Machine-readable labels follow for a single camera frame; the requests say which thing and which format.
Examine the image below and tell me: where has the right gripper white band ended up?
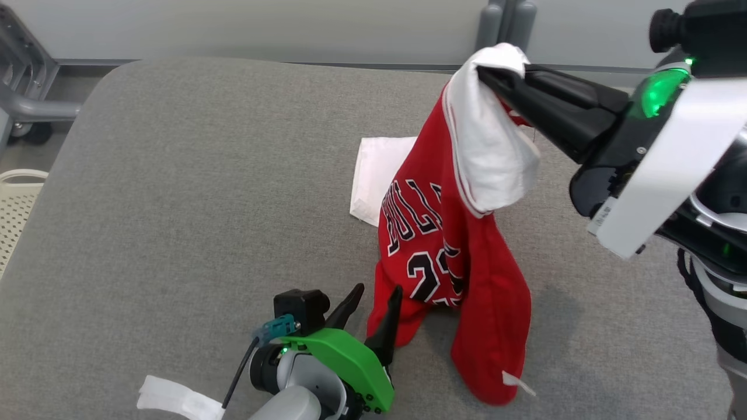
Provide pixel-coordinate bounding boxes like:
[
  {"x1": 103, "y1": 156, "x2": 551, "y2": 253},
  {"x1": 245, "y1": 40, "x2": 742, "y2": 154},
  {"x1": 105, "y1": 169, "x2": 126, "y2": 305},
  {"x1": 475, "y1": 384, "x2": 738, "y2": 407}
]
[{"x1": 477, "y1": 64, "x2": 747, "y2": 260}]

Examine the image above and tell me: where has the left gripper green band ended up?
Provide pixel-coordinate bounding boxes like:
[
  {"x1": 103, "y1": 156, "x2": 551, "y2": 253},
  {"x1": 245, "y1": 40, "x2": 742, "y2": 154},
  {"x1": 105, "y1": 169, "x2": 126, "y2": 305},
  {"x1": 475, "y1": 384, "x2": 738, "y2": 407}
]
[{"x1": 281, "y1": 283, "x2": 404, "y2": 414}]

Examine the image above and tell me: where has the red white basketball jersey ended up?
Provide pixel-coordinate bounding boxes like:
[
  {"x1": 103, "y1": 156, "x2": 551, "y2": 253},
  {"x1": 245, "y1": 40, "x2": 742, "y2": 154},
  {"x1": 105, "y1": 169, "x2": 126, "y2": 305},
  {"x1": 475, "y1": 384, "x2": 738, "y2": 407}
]
[{"x1": 349, "y1": 43, "x2": 542, "y2": 407}]

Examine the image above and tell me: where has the cream perforated laundry basket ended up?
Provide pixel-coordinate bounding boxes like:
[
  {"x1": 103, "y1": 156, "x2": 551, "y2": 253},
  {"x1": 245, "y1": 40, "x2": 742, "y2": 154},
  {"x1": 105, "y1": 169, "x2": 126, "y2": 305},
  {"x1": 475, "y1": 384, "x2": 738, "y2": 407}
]
[{"x1": 0, "y1": 169, "x2": 49, "y2": 278}]

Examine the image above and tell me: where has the grey partition post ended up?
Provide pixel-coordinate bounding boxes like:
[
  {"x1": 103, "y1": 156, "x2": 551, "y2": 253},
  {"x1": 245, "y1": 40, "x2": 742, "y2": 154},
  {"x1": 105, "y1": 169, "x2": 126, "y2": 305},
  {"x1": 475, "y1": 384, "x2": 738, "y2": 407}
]
[
  {"x1": 475, "y1": 0, "x2": 504, "y2": 53},
  {"x1": 507, "y1": 0, "x2": 538, "y2": 51}
]

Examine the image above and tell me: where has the teal left cable connector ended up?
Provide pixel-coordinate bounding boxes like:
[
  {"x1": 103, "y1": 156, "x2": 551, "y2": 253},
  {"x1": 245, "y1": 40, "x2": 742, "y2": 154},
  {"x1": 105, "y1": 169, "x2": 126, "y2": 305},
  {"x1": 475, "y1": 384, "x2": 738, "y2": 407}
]
[{"x1": 253, "y1": 314, "x2": 299, "y2": 345}]

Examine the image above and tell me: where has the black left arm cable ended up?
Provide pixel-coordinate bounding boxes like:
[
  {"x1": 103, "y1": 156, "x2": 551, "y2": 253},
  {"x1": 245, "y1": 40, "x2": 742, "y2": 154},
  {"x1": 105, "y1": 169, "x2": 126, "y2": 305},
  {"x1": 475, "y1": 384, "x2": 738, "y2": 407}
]
[{"x1": 221, "y1": 337, "x2": 261, "y2": 410}]

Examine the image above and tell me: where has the white left cable tag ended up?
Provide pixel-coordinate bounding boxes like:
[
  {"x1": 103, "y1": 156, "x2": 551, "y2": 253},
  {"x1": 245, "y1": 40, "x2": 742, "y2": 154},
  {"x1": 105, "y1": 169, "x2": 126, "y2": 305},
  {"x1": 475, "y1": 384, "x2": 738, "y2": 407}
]
[{"x1": 137, "y1": 374, "x2": 226, "y2": 420}]

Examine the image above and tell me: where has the grey metal cart frame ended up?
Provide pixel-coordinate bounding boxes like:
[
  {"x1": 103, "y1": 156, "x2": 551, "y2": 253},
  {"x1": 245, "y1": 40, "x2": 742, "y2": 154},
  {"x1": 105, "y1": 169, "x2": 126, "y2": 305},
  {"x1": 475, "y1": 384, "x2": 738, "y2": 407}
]
[{"x1": 0, "y1": 5, "x2": 83, "y2": 146}]

